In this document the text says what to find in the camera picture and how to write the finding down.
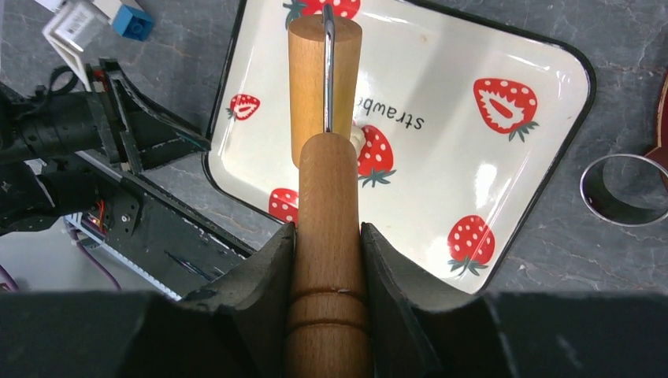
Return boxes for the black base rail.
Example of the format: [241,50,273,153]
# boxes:
[66,153,255,300]

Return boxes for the strawberry print enamel tray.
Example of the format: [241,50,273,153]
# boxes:
[203,1,596,294]

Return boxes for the white dough ball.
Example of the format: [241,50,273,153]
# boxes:
[350,124,366,157]

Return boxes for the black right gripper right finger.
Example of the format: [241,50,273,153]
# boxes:
[361,223,667,377]

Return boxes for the red round plate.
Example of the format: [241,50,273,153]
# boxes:
[645,74,667,169]

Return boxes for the blue grey lego bricks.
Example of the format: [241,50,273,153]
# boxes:
[92,0,154,42]

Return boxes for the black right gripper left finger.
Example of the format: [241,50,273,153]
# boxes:
[1,224,295,377]

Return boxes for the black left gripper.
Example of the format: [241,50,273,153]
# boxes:
[1,58,209,234]

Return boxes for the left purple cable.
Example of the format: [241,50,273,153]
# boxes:
[0,224,124,293]

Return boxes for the wooden dough roller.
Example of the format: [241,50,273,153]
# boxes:
[284,2,373,377]

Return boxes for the metal ring cutter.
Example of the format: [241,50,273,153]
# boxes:
[579,154,667,228]

